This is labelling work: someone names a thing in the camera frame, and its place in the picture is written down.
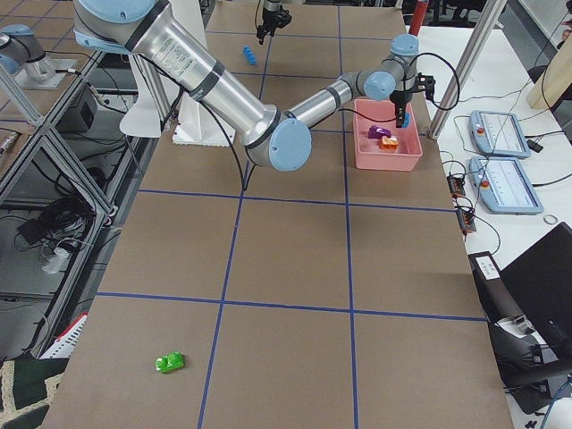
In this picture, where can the purple block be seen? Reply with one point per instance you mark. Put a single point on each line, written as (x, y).
(377, 132)

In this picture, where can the aluminium frame post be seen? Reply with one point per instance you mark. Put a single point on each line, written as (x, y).
(480, 34)

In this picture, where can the blue teach pendant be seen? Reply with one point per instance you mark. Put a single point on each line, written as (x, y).
(498, 134)
(501, 184)

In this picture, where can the orange block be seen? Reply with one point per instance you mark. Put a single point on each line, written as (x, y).
(390, 144)

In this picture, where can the far blue teach pendant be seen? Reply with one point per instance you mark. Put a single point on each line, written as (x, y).
(498, 134)

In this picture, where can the white pedestal column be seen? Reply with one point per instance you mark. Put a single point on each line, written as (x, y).
(195, 125)

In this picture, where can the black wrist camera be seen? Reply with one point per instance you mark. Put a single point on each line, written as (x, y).
(425, 84)

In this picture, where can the long blue block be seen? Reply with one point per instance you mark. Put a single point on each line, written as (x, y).
(249, 55)

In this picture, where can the white curved sheet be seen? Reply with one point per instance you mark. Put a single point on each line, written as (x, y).
(144, 118)

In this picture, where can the black laptop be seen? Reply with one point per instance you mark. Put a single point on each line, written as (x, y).
(539, 281)

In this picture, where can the red cylinder bottle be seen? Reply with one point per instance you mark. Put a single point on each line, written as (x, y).
(418, 17)

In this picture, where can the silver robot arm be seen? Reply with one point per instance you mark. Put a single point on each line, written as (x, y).
(271, 137)
(271, 5)

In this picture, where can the near blue teach pendant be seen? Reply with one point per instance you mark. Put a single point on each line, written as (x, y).
(501, 184)

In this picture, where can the pink plastic box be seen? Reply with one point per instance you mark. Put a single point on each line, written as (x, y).
(367, 152)

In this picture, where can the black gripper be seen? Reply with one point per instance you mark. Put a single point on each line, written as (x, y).
(399, 97)
(268, 15)

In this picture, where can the small blue block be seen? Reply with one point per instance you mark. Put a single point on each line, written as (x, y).
(406, 120)

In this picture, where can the green block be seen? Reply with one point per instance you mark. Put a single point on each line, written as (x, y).
(169, 362)

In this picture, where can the small circuit board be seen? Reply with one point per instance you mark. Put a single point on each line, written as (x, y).
(456, 186)

